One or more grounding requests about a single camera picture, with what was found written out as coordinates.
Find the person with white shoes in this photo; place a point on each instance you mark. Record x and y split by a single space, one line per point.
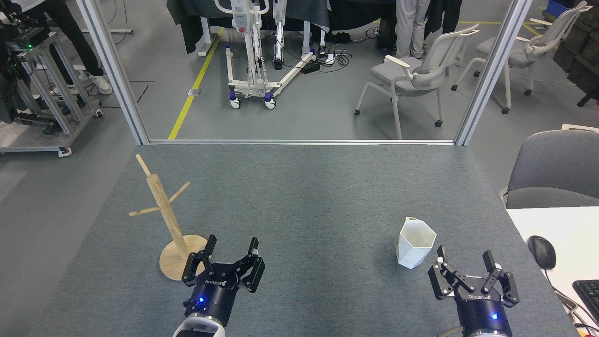
77 37

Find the white faceted cup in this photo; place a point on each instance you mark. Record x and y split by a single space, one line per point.
414 245

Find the white stand on wheels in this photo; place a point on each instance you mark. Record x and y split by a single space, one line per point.
252 56

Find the grey chair with white frame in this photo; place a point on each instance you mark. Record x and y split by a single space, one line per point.
522 56
398 72

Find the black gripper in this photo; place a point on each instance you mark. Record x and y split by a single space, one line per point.
479 309
215 295

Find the white desk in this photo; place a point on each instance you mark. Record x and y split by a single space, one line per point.
561 229

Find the black computer mouse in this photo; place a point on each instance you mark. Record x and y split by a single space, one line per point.
542 252

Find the person in dark trousers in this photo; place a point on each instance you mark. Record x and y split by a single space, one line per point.
451 14

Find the black table cloth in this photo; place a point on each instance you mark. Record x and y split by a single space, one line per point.
196 14

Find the black power strip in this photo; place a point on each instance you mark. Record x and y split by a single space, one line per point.
310 67

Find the person in light trousers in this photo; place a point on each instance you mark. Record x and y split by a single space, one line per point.
412 28

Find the wooden cup rack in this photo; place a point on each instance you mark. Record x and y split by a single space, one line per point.
161 196

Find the white power strip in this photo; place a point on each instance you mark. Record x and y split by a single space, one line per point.
327 58

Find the silver frame post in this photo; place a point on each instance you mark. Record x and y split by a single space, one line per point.
113 70
493 70

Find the aluminium frame cart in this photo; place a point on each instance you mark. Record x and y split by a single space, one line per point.
32 140

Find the dark grey padded chair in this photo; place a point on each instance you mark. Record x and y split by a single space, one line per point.
552 164

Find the black keyboard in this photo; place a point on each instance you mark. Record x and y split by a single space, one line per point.
588 297

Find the blue bin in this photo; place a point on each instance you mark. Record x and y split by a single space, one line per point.
559 6

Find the white table leg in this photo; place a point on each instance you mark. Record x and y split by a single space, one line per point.
206 40

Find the silver floor plate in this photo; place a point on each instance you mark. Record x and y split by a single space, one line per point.
194 92

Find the silver table edge rail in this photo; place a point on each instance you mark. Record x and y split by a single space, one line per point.
299 142

